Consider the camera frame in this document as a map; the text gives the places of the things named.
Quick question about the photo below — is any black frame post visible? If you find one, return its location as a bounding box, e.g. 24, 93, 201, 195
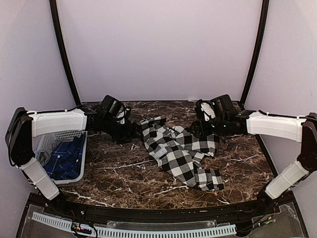
240, 0, 269, 107
49, 0, 81, 106

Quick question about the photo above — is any black white plaid shirt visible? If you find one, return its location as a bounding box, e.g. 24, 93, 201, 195
140, 117, 224, 191

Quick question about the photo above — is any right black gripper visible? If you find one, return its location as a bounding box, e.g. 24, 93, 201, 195
188, 116, 228, 138

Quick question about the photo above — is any grey plastic laundry basket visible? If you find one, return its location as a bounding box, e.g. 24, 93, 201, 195
35, 131, 87, 186

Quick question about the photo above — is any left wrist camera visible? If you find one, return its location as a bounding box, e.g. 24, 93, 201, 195
115, 107, 131, 124

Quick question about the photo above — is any black front rail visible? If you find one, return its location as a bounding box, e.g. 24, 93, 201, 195
23, 192, 298, 224

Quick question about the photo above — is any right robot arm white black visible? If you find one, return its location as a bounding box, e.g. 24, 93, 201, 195
190, 94, 317, 215

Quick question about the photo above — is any blue plaid shirt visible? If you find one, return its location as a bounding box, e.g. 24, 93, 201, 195
44, 133, 86, 180

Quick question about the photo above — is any folded black shirt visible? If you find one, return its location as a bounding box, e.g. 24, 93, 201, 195
195, 100, 245, 111

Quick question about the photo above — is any right black frame post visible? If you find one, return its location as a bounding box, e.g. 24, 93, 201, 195
240, 0, 269, 107

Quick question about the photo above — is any grey slotted cable duct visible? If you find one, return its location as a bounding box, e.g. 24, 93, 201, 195
31, 212, 237, 238

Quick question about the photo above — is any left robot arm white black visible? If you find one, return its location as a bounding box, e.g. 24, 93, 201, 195
5, 100, 139, 216

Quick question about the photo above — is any left black frame post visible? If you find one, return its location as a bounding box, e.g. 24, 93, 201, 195
49, 0, 81, 106

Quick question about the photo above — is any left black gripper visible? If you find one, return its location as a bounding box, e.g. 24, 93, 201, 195
102, 115, 143, 144

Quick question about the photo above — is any grey shirt in basket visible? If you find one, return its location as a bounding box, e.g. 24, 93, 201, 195
35, 142, 58, 167

